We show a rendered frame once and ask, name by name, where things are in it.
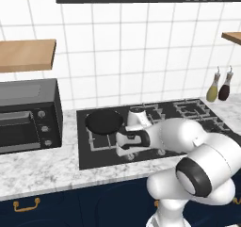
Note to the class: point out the grey hob knob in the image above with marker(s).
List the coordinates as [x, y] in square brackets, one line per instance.
[130, 157]
[161, 152]

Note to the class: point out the navy cupboard door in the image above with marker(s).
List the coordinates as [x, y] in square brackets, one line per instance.
[116, 205]
[216, 216]

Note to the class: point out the black frying pan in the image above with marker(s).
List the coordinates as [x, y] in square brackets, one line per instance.
[104, 121]

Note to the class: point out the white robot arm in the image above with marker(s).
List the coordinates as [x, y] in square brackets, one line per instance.
[200, 142]

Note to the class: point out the grey toaster oven knob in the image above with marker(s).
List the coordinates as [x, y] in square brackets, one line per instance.
[41, 113]
[48, 142]
[45, 128]

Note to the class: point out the dark vinegar bottle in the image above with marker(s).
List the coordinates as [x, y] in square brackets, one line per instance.
[224, 91]

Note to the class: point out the black gas hob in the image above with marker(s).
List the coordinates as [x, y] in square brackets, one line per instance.
[100, 155]

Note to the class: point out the wide wooden wall shelf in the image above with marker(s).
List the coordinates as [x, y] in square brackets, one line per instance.
[25, 55]

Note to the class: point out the yellow oil bottle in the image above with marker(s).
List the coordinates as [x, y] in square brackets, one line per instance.
[213, 91]

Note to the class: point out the navy drawer front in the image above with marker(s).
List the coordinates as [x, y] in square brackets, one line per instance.
[40, 215]

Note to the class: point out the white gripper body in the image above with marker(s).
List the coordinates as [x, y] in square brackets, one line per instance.
[124, 142]

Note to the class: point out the small wooden wall shelf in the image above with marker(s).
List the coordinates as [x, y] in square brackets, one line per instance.
[233, 37]

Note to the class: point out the black toaster oven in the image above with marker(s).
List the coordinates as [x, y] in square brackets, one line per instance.
[28, 95]

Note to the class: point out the toaster oven glass door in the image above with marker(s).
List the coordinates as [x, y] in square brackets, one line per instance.
[15, 133]

